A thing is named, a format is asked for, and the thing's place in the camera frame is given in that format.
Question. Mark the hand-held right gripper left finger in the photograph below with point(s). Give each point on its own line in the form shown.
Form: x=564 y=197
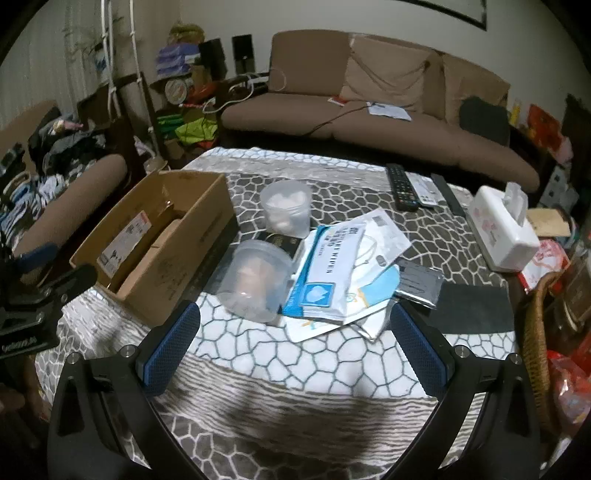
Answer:
x=171 y=350

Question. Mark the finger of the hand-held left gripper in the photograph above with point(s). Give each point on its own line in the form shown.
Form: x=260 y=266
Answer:
x=39 y=255
x=69 y=278

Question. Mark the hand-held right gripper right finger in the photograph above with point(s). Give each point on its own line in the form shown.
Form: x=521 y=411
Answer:
x=418 y=350

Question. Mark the grey foil packet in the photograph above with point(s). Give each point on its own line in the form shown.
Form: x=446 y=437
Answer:
x=418 y=286

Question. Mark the blue and yellow printed packet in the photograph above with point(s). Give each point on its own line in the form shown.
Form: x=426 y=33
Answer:
x=369 y=297

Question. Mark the brown cardboard box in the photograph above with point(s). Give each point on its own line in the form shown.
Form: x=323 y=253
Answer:
x=184 y=258

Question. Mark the clear jar with beige contents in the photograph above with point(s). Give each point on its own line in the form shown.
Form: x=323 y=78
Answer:
x=254 y=281

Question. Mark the white mask packet outline print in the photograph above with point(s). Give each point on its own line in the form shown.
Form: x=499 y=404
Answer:
x=385 y=237

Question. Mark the white and blue wipes packet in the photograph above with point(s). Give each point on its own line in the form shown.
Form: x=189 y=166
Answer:
x=323 y=272

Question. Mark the black booklet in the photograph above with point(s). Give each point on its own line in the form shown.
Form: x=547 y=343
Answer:
x=288 y=247

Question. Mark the clear jar with cotton pads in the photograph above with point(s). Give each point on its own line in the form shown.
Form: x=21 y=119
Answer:
x=286 y=207

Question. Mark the brown armchair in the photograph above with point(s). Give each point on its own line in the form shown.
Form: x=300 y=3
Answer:
x=64 y=203

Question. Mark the pile of clothes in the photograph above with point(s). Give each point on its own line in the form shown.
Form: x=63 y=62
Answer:
x=60 y=143

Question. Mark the grey white patterned blanket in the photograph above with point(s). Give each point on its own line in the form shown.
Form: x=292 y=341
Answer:
x=286 y=369

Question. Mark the wicker basket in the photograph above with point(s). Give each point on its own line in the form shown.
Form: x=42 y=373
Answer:
x=535 y=350

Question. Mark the white tissue box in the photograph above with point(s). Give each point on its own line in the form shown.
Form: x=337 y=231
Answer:
x=503 y=235

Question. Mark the red and white packet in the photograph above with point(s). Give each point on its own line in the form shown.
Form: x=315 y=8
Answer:
x=545 y=265

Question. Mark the white remote control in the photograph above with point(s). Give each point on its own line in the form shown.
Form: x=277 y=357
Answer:
x=425 y=191

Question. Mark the slim black remote control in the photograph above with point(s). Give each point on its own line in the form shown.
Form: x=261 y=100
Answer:
x=448 y=194

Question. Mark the dark wooden rack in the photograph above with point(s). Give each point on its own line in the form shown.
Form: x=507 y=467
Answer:
x=134 y=115

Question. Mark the brown envelope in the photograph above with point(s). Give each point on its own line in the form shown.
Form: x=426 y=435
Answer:
x=549 y=221

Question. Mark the green bag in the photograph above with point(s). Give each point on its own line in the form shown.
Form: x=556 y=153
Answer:
x=194 y=129

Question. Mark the white pole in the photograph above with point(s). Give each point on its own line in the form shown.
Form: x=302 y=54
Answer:
x=111 y=55

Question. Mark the brown sofa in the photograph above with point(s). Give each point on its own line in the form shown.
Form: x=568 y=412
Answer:
x=415 y=138

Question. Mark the round tin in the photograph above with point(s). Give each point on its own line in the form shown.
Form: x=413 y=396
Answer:
x=178 y=90

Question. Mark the stack of purple packets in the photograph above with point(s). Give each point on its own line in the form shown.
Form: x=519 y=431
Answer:
x=173 y=60

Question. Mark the dark green cushion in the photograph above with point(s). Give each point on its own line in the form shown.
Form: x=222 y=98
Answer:
x=485 y=120

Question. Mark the white paper sheet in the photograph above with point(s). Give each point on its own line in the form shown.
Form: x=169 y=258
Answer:
x=390 y=111

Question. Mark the yellow bottle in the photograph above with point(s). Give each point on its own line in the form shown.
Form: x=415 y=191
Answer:
x=515 y=110

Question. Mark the red gift boxes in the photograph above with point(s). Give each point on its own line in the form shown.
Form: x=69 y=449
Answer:
x=547 y=124

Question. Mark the wide black speaker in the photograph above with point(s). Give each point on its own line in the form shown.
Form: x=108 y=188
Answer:
x=212 y=57

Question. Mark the small beige sofa cushion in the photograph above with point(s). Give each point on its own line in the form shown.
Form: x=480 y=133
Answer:
x=475 y=87

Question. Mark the white power strip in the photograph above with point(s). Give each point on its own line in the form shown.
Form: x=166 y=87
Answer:
x=258 y=83

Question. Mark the large beige sofa cushion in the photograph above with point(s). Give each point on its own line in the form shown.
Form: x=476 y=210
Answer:
x=388 y=74

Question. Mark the tall black speaker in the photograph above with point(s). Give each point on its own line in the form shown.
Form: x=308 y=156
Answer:
x=242 y=53

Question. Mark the framed wall picture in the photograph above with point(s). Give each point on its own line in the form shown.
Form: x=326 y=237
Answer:
x=443 y=11

